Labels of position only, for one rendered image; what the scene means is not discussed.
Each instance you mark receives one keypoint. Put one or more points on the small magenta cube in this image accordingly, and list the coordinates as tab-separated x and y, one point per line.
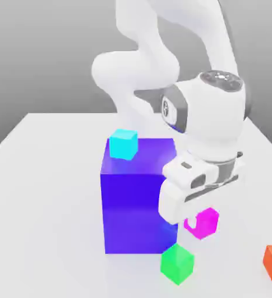
208	223

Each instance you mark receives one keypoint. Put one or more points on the large blue box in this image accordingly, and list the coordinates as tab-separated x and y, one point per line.
131	209

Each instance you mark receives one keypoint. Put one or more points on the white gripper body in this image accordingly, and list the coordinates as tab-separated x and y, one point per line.
172	204

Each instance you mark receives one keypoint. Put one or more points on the small green cube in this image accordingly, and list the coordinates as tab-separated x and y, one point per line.
176	264

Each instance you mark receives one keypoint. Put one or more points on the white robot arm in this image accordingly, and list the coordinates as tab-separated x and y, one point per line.
205	109

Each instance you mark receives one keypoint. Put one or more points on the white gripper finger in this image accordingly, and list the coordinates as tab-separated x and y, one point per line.
192	222

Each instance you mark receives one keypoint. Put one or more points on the small cyan cube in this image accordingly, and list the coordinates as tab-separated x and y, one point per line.
123	145

